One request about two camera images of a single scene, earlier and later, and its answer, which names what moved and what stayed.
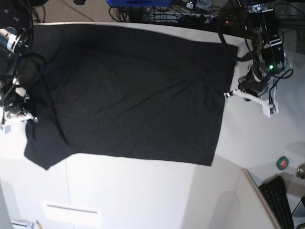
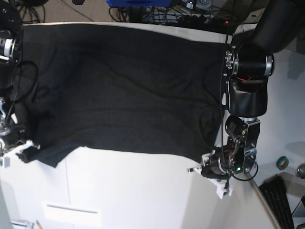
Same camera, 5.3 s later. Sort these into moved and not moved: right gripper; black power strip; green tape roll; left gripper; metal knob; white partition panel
Moved: right gripper; left gripper
Not moved: green tape roll; white partition panel; metal knob; black power strip
